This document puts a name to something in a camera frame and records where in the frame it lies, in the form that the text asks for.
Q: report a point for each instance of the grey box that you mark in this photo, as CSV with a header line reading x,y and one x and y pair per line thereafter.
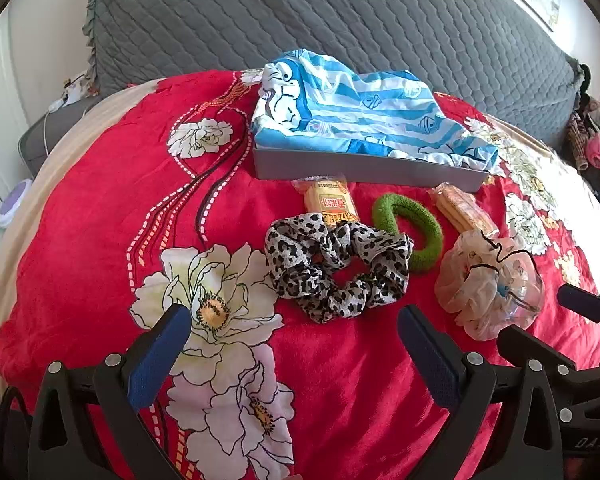
x,y
355,172

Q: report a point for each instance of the red floral bedsheet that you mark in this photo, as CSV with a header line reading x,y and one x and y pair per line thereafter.
x,y
105,185

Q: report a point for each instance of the blue striped cartoon cloth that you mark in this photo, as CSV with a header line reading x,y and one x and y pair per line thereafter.
x,y
360,110

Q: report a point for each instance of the grey quilted headboard cover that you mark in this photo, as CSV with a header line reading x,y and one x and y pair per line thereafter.
x,y
280,20

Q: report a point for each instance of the pile of clothes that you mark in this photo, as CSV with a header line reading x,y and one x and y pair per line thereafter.
x,y
595,145

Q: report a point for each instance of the purple and white round object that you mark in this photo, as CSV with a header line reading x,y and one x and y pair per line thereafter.
x,y
15,202

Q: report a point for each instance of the beige bedsheet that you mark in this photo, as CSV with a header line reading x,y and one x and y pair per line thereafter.
x,y
10,260

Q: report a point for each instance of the clear cracker packet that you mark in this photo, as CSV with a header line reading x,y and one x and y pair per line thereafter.
x,y
462,210

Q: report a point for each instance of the grey nightstand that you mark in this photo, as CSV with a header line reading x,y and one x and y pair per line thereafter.
x,y
35,140

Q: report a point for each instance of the leopard print scrunchie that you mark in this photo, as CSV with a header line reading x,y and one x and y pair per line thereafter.
x,y
300,260

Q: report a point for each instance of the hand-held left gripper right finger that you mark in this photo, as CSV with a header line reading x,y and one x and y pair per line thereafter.
x,y
430,355

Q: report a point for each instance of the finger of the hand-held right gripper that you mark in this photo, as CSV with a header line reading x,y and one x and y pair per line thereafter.
x,y
577,298
522,345

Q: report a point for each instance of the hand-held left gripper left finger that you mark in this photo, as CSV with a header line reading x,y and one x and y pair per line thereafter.
x,y
157,355

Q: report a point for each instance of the sheer pink scrunchie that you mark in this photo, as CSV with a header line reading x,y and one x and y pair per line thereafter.
x,y
465,285

